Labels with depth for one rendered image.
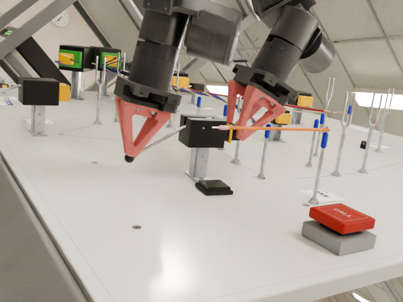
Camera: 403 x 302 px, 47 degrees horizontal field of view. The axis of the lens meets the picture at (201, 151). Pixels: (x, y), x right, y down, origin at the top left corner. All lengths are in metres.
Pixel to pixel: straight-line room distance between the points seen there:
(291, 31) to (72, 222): 0.40
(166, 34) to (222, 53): 0.07
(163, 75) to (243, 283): 0.30
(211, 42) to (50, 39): 7.51
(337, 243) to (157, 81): 0.30
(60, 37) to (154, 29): 7.51
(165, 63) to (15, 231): 0.27
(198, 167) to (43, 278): 0.33
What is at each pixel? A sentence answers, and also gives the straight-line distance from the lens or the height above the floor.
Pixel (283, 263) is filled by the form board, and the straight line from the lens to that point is 0.46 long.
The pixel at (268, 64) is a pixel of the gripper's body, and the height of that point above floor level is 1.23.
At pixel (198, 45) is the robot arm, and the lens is 0.60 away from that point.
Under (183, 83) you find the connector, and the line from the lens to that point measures 1.19.
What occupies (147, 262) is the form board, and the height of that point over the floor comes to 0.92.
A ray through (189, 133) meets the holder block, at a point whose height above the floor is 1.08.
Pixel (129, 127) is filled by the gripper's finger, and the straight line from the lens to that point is 0.62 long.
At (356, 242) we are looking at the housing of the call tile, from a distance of 0.51.
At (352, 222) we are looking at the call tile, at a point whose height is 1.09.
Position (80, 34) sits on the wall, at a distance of 8.16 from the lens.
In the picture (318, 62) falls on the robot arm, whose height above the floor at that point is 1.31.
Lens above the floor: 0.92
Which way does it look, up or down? 14 degrees up
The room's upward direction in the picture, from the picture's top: 46 degrees clockwise
